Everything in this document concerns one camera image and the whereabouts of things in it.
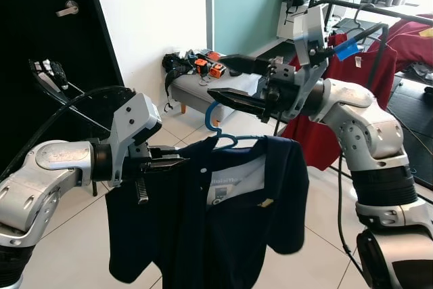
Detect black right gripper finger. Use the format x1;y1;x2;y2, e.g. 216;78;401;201
216;55;275;74
207;88;270;115

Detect blue plastic hanger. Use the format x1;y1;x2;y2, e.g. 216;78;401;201
204;101;261;151

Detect navy polo shirt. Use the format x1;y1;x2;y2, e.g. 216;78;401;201
105;135;311;289

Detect white padded bench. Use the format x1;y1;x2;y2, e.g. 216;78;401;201
166;59;268;115

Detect red shirt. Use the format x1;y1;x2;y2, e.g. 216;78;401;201
281;32;400;171

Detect black device with white labels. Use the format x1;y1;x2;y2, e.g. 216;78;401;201
28;59;68;95

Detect black metal clothes rack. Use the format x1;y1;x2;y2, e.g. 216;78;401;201
308;0;433;188

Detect red cloth with yellow star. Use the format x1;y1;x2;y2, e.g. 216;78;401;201
386;15;433;73

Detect black door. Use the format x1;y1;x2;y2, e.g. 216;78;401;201
0;0;126;188

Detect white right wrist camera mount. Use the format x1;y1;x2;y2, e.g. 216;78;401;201
276;6;327;120

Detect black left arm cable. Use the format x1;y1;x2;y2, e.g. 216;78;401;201
0;86;136;181

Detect silver door handle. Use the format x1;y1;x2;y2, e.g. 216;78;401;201
56;1;81;19

